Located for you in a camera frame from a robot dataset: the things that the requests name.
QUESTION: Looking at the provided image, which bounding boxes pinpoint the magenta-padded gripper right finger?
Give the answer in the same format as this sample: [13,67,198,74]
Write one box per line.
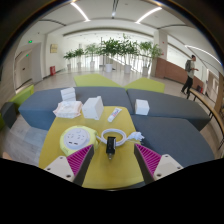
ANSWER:
[133,142,185,186]

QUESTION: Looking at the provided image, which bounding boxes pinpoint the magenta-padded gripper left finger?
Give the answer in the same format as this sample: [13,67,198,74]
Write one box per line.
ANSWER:
[43,143,96,187]

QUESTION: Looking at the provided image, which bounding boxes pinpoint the grey sofa beside table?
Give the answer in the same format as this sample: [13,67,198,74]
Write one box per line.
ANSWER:
[129,114,216,168]

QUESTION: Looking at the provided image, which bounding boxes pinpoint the round white yellow-rimmed power strip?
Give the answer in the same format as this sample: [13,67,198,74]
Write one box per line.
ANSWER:
[59,124,100,157]

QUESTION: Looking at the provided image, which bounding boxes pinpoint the grey sofa with cube box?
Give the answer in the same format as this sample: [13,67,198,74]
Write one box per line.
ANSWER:
[126,87,212,132]

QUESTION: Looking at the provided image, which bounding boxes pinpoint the small white cube box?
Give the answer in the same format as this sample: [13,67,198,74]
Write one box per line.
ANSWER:
[134,98,151,117]

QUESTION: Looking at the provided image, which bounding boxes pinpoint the long grey sofa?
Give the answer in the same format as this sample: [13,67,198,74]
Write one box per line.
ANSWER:
[17,86,135,131]

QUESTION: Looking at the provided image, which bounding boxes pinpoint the white box with raised back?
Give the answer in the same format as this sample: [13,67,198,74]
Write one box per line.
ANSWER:
[81,95,105,121]

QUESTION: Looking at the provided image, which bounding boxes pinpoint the wooden bench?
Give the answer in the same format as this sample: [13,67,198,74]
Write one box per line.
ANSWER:
[186,86,224,152]

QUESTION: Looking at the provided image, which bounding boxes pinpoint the small white tube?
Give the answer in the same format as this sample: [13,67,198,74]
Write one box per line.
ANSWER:
[106,106,123,124]

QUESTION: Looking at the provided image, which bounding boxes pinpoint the stacked white tissue packs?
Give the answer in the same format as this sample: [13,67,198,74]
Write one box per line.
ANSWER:
[59,86,77,102]

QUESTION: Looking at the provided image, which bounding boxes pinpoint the dark grey seat block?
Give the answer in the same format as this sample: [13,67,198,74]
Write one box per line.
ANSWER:
[0,101,18,130]

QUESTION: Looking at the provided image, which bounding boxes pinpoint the small green seat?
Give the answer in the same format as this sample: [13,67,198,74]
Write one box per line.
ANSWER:
[124,76,166,94]

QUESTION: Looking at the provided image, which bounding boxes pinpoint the wooden shelf unit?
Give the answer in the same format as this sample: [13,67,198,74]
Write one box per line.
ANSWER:
[214,71,224,115]

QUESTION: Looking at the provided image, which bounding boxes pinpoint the large green seat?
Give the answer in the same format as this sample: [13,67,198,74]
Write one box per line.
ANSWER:
[72,72,126,89]

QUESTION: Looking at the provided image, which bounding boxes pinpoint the person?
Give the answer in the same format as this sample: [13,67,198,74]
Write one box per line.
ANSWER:
[180,54,200,96]

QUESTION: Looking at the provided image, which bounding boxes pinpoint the group of potted plants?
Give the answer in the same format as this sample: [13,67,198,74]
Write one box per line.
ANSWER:
[62,32,164,78]

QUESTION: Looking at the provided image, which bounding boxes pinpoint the group of ceiling strip lights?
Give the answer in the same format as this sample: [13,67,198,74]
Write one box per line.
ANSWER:
[69,1,223,66]

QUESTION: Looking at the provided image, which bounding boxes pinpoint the white coiled power cable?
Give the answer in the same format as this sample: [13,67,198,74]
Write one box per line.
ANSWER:
[95,127,146,148]

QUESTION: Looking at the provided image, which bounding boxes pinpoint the green sofa by wall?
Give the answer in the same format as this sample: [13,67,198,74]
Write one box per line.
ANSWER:
[0,83,36,131]

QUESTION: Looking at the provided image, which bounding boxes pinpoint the yellow wall picture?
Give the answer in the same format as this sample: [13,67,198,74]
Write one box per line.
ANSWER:
[49,43,59,55]

